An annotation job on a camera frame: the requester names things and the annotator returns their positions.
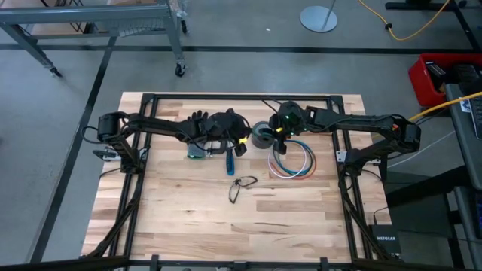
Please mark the black work glove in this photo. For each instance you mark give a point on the black work glove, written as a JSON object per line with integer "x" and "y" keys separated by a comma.
{"x": 196, "y": 116}

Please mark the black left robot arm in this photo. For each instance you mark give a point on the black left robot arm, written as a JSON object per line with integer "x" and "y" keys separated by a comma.
{"x": 158, "y": 126}

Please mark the black stand legs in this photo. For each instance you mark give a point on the black stand legs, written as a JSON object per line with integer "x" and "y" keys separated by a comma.
{"x": 414, "y": 5}

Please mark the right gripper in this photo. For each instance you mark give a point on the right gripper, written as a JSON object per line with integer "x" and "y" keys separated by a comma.
{"x": 290, "y": 118}

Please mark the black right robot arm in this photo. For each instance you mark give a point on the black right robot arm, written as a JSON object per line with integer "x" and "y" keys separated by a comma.
{"x": 357, "y": 122}

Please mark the black device in bin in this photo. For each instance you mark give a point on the black device in bin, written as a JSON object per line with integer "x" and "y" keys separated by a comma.
{"x": 436, "y": 70}

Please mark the black clear safety glasses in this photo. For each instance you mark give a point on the black clear safety glasses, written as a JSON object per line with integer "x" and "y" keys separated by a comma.
{"x": 241, "y": 181}

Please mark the grey metal desk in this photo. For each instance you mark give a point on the grey metal desk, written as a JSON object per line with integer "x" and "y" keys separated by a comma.
{"x": 461, "y": 131}

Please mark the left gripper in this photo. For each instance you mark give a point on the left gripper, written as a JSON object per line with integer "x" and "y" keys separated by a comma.
{"x": 226, "y": 126}

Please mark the grey tape roll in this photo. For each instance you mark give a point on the grey tape roll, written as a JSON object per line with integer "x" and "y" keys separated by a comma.
{"x": 263, "y": 143}

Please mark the red plastic bin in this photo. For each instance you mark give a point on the red plastic bin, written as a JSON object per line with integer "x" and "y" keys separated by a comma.
{"x": 421, "y": 83}

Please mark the black network switch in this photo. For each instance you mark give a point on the black network switch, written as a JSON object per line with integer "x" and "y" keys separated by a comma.
{"x": 384, "y": 239}

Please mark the silver mounting bracket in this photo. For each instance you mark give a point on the silver mounting bracket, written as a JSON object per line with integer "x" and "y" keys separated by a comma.
{"x": 340, "y": 156}
{"x": 107, "y": 154}

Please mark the black metal clamp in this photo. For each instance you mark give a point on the black metal clamp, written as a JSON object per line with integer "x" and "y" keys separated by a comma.
{"x": 217, "y": 147}

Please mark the round grey stand base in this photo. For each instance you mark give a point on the round grey stand base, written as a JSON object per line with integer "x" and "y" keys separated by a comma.
{"x": 316, "y": 20}

